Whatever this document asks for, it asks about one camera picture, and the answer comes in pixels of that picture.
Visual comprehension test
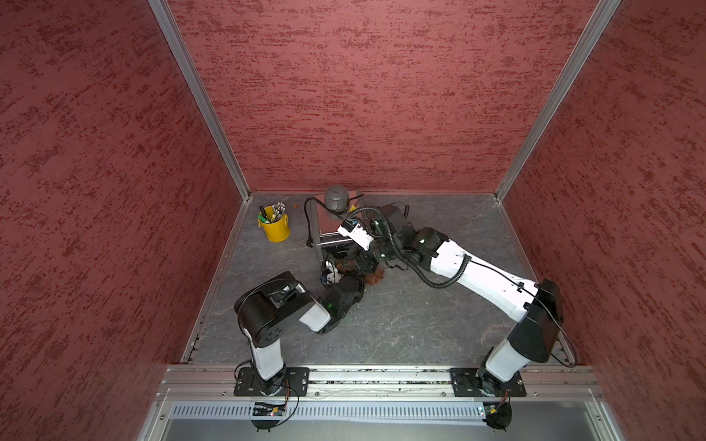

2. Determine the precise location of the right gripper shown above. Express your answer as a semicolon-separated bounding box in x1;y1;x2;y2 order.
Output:
340;230;403;274

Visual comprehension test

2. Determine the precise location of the brown cloth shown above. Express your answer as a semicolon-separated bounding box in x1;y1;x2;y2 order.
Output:
336;259;385;286

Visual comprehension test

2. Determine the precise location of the silver coffee machine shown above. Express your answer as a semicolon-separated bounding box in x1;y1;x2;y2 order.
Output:
304;185;364;263

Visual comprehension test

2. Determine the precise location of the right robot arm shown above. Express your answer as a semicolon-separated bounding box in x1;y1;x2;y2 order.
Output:
338;219;564;396

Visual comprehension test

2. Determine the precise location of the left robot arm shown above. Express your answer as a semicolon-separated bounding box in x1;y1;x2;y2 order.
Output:
233;271;365;395

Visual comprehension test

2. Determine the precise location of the yellow metal pen bucket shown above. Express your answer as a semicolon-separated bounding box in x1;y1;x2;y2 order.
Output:
257;206;290;243

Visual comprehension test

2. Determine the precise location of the bundle of pencils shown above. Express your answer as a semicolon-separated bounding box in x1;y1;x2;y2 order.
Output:
271;202;286;222

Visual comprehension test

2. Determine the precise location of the left corner aluminium profile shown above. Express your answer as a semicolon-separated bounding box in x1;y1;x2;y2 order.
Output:
148;0;251;202

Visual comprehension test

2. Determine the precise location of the corner aluminium profile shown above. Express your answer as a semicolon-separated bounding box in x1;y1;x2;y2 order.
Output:
148;0;251;202
495;0;621;205

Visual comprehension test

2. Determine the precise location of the right corner aluminium profile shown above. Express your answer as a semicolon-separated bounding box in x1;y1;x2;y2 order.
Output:
495;0;621;205

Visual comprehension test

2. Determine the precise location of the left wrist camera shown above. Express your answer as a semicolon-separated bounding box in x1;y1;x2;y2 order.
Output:
320;260;341;287

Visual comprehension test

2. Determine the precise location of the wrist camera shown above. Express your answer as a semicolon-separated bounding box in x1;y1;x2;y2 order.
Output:
320;260;341;287
338;218;374;252

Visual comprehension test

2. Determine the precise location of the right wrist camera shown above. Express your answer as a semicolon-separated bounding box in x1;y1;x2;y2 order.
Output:
338;218;374;252

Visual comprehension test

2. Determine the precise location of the black power cord with plug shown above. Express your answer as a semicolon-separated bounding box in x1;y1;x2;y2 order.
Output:
302;194;365;248

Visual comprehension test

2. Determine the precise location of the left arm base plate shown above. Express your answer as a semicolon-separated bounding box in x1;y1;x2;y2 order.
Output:
233;367;311;398

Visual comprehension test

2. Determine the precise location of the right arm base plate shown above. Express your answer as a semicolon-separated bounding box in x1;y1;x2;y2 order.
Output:
449;367;527;398

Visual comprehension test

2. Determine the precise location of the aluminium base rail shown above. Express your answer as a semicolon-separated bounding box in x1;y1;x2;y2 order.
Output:
139;363;619;440

